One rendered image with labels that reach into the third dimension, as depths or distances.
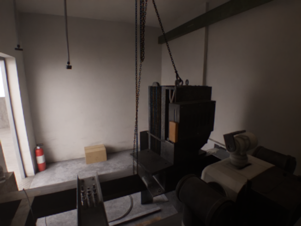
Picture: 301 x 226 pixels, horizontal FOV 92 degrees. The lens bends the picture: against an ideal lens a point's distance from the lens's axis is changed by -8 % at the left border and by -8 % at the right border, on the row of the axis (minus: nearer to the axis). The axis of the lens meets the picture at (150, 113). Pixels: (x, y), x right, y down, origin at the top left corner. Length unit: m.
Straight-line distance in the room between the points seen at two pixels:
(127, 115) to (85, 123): 0.96
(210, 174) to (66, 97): 3.20
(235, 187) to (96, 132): 3.33
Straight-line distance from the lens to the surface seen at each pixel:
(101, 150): 3.46
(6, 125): 7.79
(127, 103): 3.66
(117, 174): 1.87
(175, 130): 1.24
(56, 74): 3.52
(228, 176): 0.59
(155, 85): 1.58
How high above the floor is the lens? 1.67
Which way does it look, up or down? 12 degrees down
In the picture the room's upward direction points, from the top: straight up
